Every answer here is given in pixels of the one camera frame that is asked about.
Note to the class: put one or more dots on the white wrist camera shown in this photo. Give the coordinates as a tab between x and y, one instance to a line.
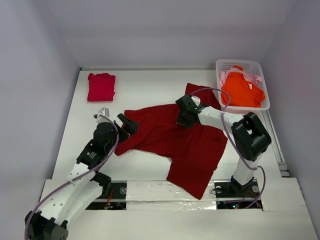
102	115
196	100

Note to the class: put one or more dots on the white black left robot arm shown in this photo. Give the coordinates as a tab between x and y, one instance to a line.
56	212

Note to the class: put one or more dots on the orange t shirt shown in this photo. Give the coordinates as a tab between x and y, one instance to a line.
241	93

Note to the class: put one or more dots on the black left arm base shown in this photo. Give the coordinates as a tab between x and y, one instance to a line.
114	200

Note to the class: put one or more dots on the folded bright red t shirt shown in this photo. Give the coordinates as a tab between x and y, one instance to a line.
101	87

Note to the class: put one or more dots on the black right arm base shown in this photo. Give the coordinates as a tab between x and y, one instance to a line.
230	195

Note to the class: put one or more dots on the pink t shirt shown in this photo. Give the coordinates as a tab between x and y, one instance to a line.
249	77

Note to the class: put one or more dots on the white plastic laundry basket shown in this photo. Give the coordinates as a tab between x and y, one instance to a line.
250	67

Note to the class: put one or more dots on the dark red t shirt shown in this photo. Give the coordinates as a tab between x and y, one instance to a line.
194	152

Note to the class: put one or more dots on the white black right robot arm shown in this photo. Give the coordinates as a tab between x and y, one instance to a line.
250	137

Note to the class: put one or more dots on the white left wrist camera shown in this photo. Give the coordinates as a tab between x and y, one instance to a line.
102	115

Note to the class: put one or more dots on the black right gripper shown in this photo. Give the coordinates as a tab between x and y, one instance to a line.
185	116

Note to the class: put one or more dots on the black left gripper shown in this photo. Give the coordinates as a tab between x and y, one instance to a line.
129	128

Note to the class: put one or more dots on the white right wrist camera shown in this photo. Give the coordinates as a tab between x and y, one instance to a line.
196	100

